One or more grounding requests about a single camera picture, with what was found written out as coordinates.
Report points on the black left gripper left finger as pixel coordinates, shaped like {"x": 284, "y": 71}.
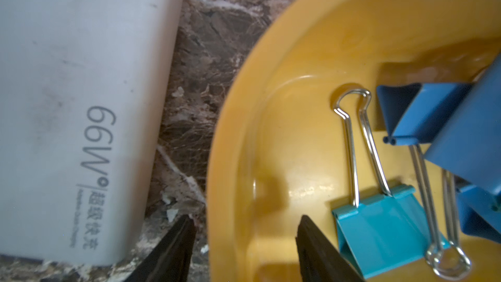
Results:
{"x": 170, "y": 259}

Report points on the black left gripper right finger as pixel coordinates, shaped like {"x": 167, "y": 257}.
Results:
{"x": 319, "y": 260}

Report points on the blue binder clip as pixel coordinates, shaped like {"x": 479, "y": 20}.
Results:
{"x": 479, "y": 212}
{"x": 413, "y": 115}
{"x": 469, "y": 143}

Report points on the white power charger block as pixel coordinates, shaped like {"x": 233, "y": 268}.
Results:
{"x": 83, "y": 86}

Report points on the teal binder clip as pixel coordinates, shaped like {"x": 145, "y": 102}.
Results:
{"x": 385, "y": 231}

